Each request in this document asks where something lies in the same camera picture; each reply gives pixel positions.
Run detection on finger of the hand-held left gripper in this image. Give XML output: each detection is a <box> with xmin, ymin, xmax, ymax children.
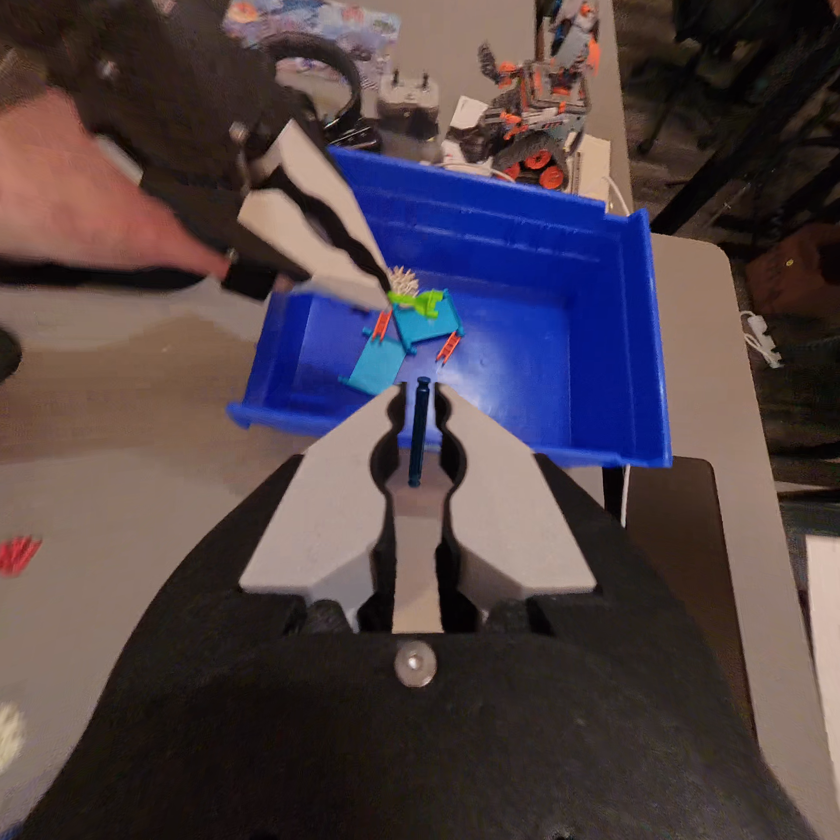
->
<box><xmin>262</xmin><ymin>120</ymin><xmax>391</xmax><ymax>284</ymax></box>
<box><xmin>236</xmin><ymin>189</ymin><xmax>391</xmax><ymax>311</ymax></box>

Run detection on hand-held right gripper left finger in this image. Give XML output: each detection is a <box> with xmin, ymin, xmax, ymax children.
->
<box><xmin>238</xmin><ymin>384</ymin><xmax>406</xmax><ymax>634</ymax></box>

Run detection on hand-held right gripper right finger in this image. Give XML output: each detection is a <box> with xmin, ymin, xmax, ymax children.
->
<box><xmin>433</xmin><ymin>384</ymin><xmax>598</xmax><ymax>634</ymax></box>

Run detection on lime green double-ended connector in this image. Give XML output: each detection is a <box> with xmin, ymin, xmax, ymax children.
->
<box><xmin>387</xmin><ymin>289</ymin><xmax>448</xmax><ymax>320</ymax></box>

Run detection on blue rod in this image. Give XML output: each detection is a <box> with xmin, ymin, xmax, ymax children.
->
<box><xmin>407</xmin><ymin>376</ymin><xmax>432</xmax><ymax>488</ymax></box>

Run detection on blue storage bin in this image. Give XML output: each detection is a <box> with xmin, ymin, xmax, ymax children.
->
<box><xmin>226</xmin><ymin>146</ymin><xmax>673</xmax><ymax>470</ymax></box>

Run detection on person's left hand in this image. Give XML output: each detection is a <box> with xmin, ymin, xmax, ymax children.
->
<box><xmin>0</xmin><ymin>88</ymin><xmax>231</xmax><ymax>280</ymax></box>

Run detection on grey controller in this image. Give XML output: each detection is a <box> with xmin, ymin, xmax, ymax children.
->
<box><xmin>376</xmin><ymin>69</ymin><xmax>442</xmax><ymax>142</ymax></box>

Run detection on black headphones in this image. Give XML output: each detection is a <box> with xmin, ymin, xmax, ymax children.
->
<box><xmin>259</xmin><ymin>31</ymin><xmax>382</xmax><ymax>152</ymax></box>

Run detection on colourful printed box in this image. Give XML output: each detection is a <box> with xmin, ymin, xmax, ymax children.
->
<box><xmin>222</xmin><ymin>0</ymin><xmax>403</xmax><ymax>56</ymax></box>

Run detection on grey orange brick robot model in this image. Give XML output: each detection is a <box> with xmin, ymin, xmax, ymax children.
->
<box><xmin>446</xmin><ymin>0</ymin><xmax>603</xmax><ymax>191</ymax></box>

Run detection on red fan connector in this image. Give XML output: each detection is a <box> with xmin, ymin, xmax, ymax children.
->
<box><xmin>0</xmin><ymin>535</ymin><xmax>43</xmax><ymax>578</ymax></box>

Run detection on white plug cable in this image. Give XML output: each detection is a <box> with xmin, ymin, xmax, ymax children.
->
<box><xmin>740</xmin><ymin>310</ymin><xmax>785</xmax><ymax>370</ymax></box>

